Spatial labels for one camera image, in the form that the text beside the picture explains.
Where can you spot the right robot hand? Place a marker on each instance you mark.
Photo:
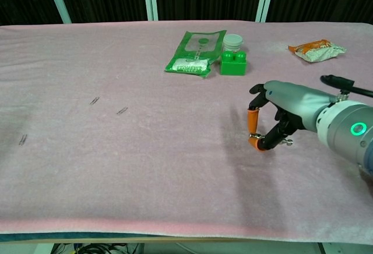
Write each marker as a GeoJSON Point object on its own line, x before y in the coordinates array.
{"type": "Point", "coordinates": [291, 96]}

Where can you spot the silver magnetic ball chain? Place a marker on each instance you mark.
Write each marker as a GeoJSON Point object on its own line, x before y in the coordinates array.
{"type": "Point", "coordinates": [288, 142]}

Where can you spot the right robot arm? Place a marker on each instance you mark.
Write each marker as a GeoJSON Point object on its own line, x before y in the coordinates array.
{"type": "Point", "coordinates": [346, 126]}

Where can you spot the orange white snack bag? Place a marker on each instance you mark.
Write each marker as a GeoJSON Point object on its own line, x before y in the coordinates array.
{"type": "Point", "coordinates": [317, 50]}

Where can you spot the green toy brick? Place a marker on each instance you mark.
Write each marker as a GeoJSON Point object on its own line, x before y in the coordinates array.
{"type": "Point", "coordinates": [232, 66]}

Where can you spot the white round jar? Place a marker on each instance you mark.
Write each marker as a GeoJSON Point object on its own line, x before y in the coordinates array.
{"type": "Point", "coordinates": [233, 42]}

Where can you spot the green wet wipes packet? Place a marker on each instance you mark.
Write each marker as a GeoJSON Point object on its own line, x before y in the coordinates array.
{"type": "Point", "coordinates": [192, 53]}

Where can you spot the pink table cloth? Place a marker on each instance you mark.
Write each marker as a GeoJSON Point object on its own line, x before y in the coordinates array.
{"type": "Point", "coordinates": [145, 163]}

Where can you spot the metal paper clip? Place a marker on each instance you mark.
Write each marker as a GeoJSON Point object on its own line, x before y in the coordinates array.
{"type": "Point", "coordinates": [122, 110]}
{"type": "Point", "coordinates": [94, 100]}
{"type": "Point", "coordinates": [23, 139]}

